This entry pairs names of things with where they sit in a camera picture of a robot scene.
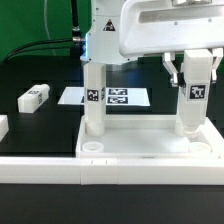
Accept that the white L-shaped obstacle fence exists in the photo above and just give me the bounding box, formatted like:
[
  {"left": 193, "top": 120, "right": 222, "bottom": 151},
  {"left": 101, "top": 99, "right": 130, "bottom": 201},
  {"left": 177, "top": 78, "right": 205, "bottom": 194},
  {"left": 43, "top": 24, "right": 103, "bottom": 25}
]
[{"left": 0, "top": 116, "right": 224, "bottom": 186}]

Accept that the black cable pair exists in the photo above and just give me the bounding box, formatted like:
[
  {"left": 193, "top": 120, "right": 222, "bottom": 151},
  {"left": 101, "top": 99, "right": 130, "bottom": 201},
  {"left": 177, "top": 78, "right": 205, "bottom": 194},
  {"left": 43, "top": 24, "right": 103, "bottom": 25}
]
[{"left": 2, "top": 37, "right": 84, "bottom": 63}]

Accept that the marker sheet with tags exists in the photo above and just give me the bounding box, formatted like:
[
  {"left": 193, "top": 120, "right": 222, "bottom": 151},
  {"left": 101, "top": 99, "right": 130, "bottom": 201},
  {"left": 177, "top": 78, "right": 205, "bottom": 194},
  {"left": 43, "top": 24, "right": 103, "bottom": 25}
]
[{"left": 58, "top": 87, "right": 150, "bottom": 106}]

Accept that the white block left edge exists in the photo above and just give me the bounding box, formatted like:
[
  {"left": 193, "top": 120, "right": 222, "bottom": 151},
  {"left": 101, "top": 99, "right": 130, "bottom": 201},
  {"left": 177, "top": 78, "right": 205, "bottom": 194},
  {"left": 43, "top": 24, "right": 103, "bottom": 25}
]
[{"left": 0, "top": 115, "right": 9, "bottom": 142}]

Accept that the white desk top tray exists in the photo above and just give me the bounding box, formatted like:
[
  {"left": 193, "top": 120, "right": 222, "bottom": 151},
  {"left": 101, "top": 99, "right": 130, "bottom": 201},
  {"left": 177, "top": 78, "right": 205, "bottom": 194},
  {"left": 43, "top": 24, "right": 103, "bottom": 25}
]
[{"left": 76, "top": 115, "right": 224, "bottom": 159}]

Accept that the black vertical cable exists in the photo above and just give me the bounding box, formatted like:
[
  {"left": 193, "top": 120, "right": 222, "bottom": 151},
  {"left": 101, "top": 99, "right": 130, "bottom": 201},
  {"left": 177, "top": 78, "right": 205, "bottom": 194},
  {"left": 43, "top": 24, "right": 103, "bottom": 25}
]
[{"left": 70, "top": 0, "right": 81, "bottom": 38}]

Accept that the thin white cable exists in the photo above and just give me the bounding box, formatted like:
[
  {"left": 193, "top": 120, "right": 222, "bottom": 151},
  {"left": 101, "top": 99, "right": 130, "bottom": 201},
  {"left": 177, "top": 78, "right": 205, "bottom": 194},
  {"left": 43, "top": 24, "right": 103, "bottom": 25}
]
[{"left": 43, "top": 0, "right": 57, "bottom": 57}]

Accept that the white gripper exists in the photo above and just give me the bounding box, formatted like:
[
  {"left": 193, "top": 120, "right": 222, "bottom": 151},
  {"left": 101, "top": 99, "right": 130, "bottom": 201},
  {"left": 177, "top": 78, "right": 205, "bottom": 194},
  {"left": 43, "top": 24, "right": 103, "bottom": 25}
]
[{"left": 119, "top": 0, "right": 224, "bottom": 87}]

